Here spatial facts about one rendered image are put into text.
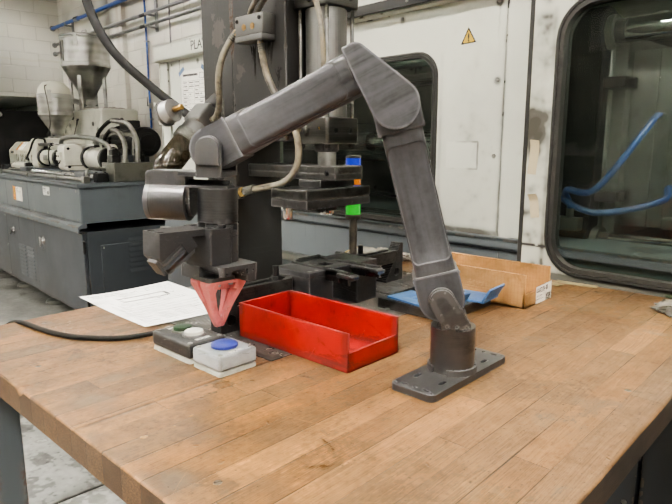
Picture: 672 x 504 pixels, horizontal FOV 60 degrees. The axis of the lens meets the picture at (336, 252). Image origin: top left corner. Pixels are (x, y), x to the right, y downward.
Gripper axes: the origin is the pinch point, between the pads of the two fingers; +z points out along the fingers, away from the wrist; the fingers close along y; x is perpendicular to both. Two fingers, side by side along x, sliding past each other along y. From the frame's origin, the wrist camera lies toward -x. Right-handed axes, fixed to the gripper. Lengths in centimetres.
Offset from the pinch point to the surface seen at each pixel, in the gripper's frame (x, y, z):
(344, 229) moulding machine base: 99, -66, 3
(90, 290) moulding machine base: 117, -309, 76
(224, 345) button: -0.5, 1.9, 3.2
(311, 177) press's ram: 32.0, -13.8, -19.3
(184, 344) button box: -2.8, -4.9, 4.3
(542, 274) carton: 70, 18, 0
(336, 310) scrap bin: 22.0, 3.1, 2.1
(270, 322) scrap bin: 10.5, -0.7, 2.7
